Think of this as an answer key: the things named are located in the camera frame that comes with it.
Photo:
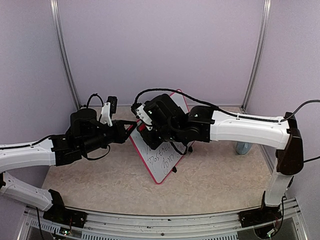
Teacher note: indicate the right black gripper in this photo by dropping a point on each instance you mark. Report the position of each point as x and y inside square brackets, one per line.
[152, 142]

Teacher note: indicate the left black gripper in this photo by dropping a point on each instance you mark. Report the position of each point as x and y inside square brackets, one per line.
[121, 135]

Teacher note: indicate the red whiteboard eraser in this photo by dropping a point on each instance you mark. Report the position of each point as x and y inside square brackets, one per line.
[141, 128]

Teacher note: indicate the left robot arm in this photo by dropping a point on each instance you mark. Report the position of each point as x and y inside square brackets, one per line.
[85, 135]

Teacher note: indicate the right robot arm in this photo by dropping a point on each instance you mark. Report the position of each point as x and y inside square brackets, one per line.
[164, 121]

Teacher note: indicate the light blue mug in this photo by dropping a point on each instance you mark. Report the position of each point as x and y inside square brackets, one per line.
[242, 148]

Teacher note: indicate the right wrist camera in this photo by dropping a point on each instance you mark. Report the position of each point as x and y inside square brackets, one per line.
[141, 114]

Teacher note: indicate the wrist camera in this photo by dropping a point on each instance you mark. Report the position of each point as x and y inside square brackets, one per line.
[108, 109]
[141, 114]

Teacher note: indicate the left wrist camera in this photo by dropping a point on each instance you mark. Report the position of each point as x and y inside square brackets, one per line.
[108, 109]

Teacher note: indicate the front aluminium rail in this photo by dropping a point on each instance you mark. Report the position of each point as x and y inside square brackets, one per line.
[115, 226]

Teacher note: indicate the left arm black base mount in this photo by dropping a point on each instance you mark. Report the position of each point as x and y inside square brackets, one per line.
[58, 213]

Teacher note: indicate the right aluminium frame post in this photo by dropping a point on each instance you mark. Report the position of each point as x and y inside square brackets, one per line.
[258, 53]

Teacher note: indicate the aluminium frame post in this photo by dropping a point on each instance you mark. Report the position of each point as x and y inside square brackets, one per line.
[54, 6]
[258, 53]

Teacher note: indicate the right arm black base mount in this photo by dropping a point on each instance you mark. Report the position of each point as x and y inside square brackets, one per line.
[260, 215]

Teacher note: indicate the left aluminium frame post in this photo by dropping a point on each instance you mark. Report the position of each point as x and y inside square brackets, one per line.
[54, 6]

